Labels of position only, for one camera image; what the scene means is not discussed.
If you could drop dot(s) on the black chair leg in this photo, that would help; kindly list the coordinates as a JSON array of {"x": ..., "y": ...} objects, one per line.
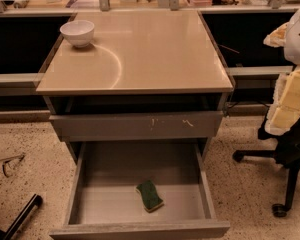
[{"x": 36, "y": 200}]

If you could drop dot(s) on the open grey middle drawer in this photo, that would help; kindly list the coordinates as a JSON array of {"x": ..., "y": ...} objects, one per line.
[{"x": 104, "y": 203}]

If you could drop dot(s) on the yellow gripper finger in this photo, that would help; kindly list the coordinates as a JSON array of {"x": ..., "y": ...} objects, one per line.
[
  {"x": 285, "y": 110},
  {"x": 277, "y": 37}
]

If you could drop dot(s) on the closed grey top drawer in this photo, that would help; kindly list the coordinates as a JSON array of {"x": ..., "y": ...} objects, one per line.
[{"x": 137, "y": 126}]

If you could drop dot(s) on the green yellow sponge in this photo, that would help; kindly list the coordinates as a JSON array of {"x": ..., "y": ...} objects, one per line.
[{"x": 149, "y": 196}]

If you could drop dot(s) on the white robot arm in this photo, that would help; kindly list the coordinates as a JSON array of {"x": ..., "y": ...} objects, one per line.
[{"x": 292, "y": 44}]

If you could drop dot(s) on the white ceramic bowl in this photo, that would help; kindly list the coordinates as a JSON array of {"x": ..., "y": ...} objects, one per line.
[{"x": 78, "y": 33}]

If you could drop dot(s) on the black office chair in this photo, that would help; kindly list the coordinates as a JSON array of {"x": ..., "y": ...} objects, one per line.
[{"x": 286, "y": 153}]

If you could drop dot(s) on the grey drawer cabinet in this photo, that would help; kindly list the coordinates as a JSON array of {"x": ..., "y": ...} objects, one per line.
[{"x": 157, "y": 61}]

